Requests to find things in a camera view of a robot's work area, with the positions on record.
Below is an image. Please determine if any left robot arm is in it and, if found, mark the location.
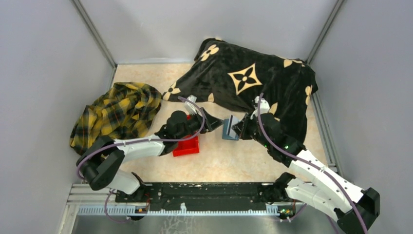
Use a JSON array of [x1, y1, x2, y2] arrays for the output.
[[76, 108, 224, 202]]

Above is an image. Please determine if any aluminium front rail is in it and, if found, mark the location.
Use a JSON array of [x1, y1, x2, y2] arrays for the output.
[[78, 182, 301, 219]]

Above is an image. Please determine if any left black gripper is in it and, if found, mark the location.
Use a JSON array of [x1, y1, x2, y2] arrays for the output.
[[176, 107, 225, 141]]

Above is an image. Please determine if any purple cable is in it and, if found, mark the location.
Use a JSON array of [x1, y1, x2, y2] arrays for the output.
[[76, 96, 207, 225], [251, 94, 369, 234]]

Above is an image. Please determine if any yellow plaid shirt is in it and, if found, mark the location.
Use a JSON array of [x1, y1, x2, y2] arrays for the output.
[[69, 82, 162, 155]]

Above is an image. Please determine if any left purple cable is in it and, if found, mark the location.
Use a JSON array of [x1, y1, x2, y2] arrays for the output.
[[76, 96, 207, 225]]

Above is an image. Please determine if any red plastic bin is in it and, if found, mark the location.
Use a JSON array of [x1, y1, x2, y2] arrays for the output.
[[172, 116, 200, 157]]

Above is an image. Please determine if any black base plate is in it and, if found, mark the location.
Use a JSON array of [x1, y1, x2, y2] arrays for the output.
[[115, 182, 293, 212]]

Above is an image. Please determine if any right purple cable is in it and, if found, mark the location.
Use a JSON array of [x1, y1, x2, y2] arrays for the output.
[[251, 94, 369, 234]]

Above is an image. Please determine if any blue card holder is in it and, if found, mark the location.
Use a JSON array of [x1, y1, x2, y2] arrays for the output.
[[222, 115, 239, 141]]

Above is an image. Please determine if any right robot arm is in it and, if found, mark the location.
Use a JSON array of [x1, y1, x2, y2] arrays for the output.
[[231, 113, 380, 234]]

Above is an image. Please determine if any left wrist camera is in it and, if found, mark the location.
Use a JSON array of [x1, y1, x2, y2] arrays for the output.
[[184, 95, 198, 115]]

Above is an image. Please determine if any silver magnetic stripe card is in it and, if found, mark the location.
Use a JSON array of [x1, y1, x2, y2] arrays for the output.
[[226, 115, 239, 139]]

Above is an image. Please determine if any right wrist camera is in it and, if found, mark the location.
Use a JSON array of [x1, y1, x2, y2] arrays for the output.
[[253, 96, 270, 117]]

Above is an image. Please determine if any black floral blanket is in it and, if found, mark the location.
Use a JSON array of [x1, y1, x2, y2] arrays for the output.
[[162, 38, 318, 141]]

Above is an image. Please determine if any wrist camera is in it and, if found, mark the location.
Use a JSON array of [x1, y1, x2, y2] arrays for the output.
[[253, 96, 270, 117], [184, 95, 198, 115]]

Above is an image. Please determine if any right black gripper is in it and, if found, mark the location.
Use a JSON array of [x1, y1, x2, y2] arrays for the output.
[[232, 112, 271, 148]]

